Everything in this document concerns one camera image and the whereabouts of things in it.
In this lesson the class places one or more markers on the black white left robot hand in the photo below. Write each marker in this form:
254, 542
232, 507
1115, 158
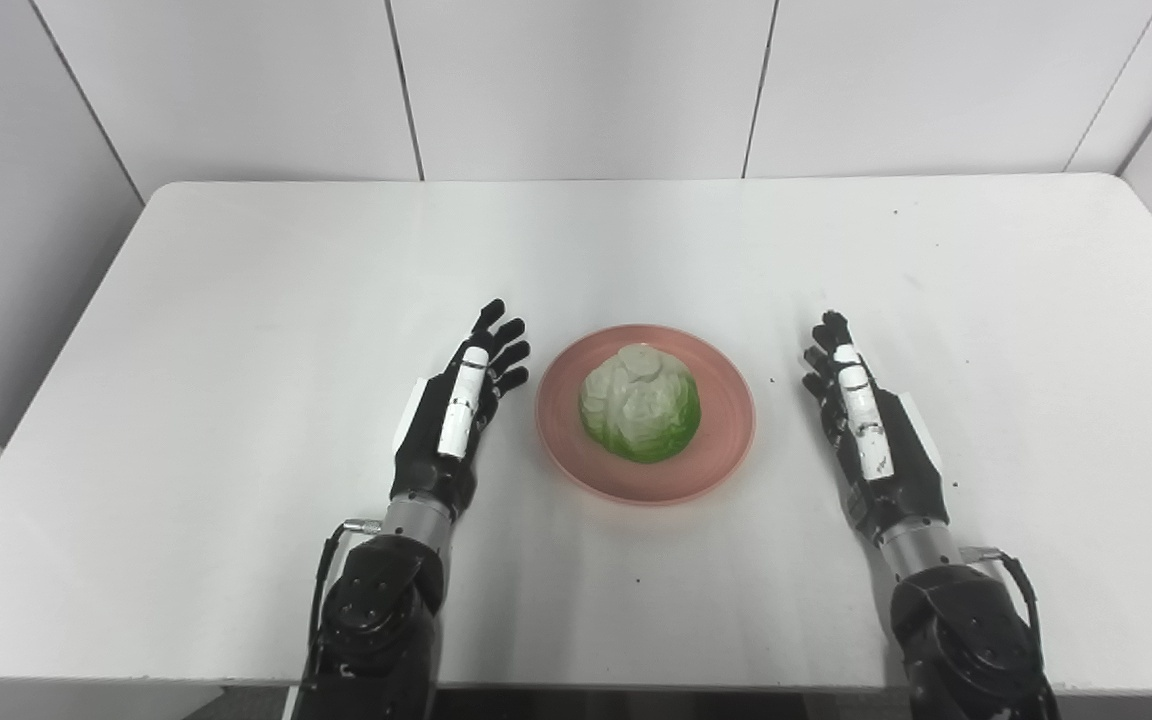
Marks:
431, 440

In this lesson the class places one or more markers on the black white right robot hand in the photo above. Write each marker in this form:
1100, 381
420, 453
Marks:
891, 460

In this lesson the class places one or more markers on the pink round plate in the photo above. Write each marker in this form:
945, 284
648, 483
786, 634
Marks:
726, 420

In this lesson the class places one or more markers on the green white toy cabbage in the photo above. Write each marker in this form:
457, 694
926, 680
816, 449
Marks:
641, 405

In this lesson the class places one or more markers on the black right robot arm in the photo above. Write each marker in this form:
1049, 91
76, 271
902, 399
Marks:
966, 630

